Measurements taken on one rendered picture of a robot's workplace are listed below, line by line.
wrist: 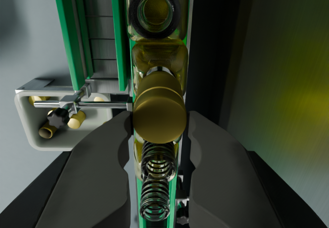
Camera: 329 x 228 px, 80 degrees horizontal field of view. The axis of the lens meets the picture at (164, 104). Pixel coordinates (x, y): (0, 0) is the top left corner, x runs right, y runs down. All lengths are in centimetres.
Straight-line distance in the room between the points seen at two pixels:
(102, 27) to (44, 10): 21
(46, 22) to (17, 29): 8
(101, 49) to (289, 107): 32
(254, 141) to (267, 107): 5
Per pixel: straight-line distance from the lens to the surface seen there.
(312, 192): 20
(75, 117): 58
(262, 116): 25
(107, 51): 40
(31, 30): 60
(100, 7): 40
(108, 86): 42
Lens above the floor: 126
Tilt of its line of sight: 63 degrees down
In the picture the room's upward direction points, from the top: 177 degrees clockwise
